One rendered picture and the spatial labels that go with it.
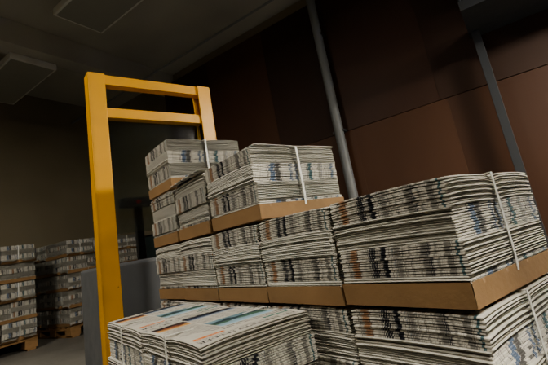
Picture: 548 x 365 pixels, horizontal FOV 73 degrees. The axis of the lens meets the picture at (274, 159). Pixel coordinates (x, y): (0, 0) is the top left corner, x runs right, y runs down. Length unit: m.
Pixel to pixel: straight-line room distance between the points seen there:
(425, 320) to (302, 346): 0.30
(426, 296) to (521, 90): 3.95
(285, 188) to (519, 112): 3.63
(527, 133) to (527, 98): 0.35
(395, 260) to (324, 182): 0.58
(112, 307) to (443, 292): 1.65
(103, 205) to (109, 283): 0.39
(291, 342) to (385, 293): 0.25
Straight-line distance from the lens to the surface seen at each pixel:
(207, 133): 2.42
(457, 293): 0.72
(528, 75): 4.62
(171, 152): 1.68
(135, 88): 2.38
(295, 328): 0.94
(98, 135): 2.18
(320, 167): 1.29
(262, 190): 1.10
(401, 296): 0.78
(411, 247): 0.75
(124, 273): 2.23
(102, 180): 2.12
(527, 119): 4.52
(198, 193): 1.40
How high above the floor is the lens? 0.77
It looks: 12 degrees up
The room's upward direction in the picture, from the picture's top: 10 degrees counter-clockwise
